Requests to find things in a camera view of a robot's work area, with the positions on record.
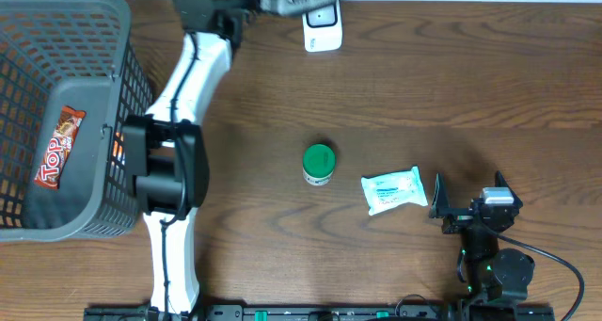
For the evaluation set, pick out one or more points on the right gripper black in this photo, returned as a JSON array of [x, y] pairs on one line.
[[459, 217]]

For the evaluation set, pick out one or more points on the white wet wipes pack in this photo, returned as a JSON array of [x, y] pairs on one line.
[[388, 191]]

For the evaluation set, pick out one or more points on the green lid white jar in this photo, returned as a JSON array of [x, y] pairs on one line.
[[318, 164]]

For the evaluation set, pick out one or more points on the red chocolate bar wrapper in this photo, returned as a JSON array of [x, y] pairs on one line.
[[59, 148]]

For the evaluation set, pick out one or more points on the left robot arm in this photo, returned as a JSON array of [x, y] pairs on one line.
[[166, 164]]

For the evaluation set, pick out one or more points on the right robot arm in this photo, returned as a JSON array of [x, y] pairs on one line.
[[494, 275]]

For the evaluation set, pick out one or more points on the white barcode scanner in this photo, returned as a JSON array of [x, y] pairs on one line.
[[322, 29]]

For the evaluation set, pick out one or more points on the grey plastic mesh basket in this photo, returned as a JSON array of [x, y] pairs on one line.
[[56, 54]]

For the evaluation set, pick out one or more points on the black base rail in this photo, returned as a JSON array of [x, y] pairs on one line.
[[323, 313]]

